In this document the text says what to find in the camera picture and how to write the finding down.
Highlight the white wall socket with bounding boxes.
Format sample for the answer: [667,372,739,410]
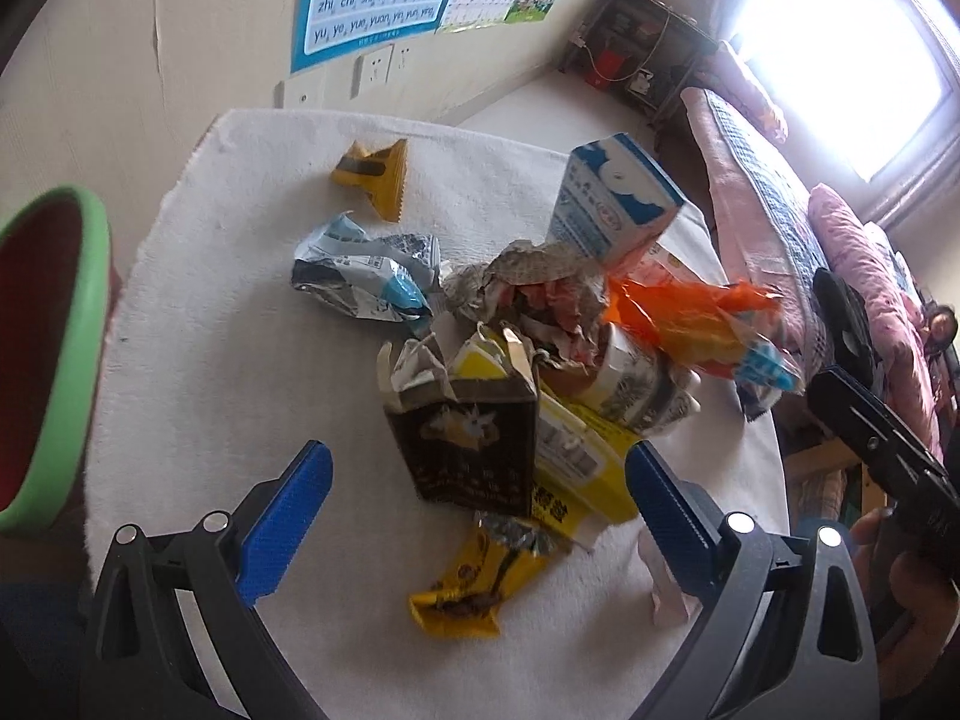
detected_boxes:
[351,45,395,100]

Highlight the blue wall poster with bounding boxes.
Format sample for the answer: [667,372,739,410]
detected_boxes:
[289,0,466,77]

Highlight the bright window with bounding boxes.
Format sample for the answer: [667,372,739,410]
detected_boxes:
[718,0,960,182]

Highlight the red bin with green rim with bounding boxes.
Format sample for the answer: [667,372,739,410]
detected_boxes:
[0,186,113,537]

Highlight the torn yellow wrapper silver inside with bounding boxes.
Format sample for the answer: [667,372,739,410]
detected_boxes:
[409,508,572,640]

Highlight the white printed paper cup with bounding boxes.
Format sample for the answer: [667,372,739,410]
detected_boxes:
[589,322,702,437]

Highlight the person's right hand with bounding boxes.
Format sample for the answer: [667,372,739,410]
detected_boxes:
[849,508,960,685]

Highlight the crumpled printed paper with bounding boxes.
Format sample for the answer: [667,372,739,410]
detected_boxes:
[441,238,610,385]

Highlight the red bag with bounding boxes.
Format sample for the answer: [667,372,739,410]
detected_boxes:
[587,51,625,89]

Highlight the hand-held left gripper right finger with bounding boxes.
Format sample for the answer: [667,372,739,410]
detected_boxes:
[625,441,882,720]

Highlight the white table cloth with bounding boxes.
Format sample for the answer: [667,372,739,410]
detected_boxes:
[82,109,788,720]

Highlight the orange plastic wrapper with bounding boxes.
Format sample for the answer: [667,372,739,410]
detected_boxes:
[606,270,785,383]

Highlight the yellow cardboard box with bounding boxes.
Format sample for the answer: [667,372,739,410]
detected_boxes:
[450,326,647,550]

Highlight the black bag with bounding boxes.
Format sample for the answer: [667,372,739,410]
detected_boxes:
[812,266,876,385]

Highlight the dark brown torn carton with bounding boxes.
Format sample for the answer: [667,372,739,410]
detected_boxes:
[377,322,541,520]

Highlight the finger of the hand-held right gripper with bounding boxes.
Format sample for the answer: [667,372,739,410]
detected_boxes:
[808,367,960,500]

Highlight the bed with checked sheet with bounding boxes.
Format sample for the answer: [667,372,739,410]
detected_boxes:
[679,40,960,485]

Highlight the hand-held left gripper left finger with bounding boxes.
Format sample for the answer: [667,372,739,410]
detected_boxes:
[79,441,335,720]

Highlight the blue white milk carton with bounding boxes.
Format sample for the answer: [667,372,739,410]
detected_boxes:
[546,133,687,272]

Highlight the pale pink paper strip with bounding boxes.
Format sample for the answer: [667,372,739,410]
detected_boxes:
[636,531,700,629]

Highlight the crumpled silver blue wrapper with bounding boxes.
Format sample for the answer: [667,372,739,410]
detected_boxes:
[291,212,443,325]

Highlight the dark storage shelf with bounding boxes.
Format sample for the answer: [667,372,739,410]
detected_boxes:
[559,0,722,137]

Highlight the light blue plastic wrapper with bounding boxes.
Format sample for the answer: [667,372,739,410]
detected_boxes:
[735,337,802,422]

